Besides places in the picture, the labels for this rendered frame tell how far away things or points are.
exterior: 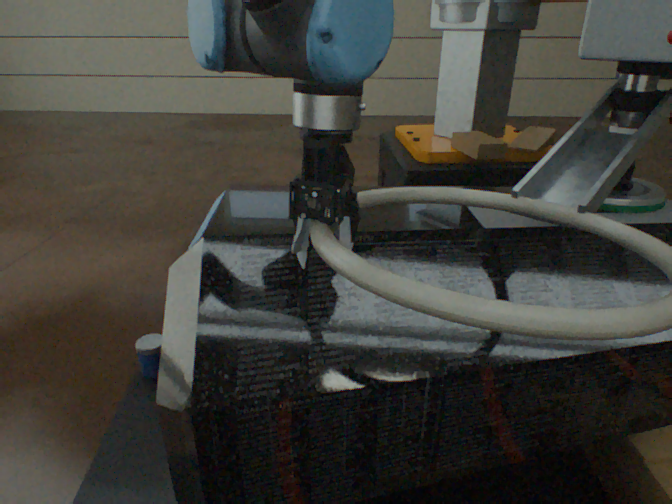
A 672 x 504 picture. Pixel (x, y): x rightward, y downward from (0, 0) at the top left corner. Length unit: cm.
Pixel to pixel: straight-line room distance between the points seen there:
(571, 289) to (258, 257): 61
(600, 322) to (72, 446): 156
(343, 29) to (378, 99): 663
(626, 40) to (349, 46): 82
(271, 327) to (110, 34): 708
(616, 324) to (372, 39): 33
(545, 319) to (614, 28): 80
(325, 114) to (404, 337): 46
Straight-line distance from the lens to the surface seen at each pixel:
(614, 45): 117
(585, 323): 49
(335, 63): 41
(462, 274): 96
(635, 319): 53
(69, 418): 187
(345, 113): 61
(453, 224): 101
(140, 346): 184
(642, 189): 131
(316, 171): 61
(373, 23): 43
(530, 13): 190
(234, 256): 93
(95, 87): 799
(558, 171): 104
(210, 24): 52
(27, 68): 846
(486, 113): 188
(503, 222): 105
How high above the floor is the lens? 117
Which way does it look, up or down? 26 degrees down
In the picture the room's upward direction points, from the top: straight up
